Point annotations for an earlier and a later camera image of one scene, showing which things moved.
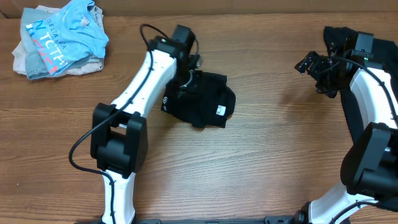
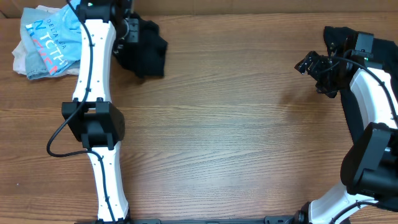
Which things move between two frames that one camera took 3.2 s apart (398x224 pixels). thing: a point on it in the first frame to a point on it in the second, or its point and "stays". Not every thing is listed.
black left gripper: x=188 y=79 to x=132 y=30
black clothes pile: x=365 y=51 stays
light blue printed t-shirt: x=73 y=33 stays
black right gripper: x=314 y=66 stays
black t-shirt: x=209 y=106 to x=145 y=57
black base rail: x=267 y=220 stays
